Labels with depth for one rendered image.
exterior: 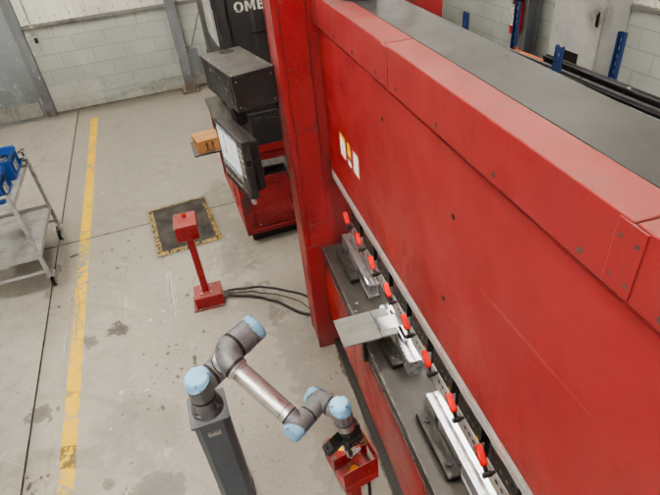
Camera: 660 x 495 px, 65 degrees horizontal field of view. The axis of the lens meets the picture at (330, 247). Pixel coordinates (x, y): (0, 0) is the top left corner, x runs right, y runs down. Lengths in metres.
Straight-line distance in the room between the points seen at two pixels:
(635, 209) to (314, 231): 2.38
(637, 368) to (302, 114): 2.12
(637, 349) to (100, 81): 8.64
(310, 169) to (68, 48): 6.54
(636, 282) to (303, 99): 2.09
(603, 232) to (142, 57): 8.42
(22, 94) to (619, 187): 8.79
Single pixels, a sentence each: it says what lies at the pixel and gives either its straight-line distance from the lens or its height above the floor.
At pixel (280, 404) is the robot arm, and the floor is 1.20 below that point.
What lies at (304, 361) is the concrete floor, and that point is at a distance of 3.68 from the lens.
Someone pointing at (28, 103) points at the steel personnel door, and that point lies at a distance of 9.27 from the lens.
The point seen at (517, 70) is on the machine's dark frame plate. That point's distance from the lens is 1.45.
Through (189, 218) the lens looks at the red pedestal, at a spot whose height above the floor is 0.80.
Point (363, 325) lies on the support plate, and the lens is 2.47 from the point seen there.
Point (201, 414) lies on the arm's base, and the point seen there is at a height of 0.82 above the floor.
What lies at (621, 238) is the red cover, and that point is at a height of 2.26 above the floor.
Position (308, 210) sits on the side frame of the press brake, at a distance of 3.01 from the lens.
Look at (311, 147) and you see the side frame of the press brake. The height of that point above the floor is 1.54.
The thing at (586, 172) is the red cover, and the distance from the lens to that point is 0.99.
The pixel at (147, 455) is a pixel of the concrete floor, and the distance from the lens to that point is 3.53.
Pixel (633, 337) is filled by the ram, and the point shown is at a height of 2.10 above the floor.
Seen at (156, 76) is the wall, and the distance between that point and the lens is 9.07.
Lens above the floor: 2.76
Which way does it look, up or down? 37 degrees down
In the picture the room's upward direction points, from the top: 6 degrees counter-clockwise
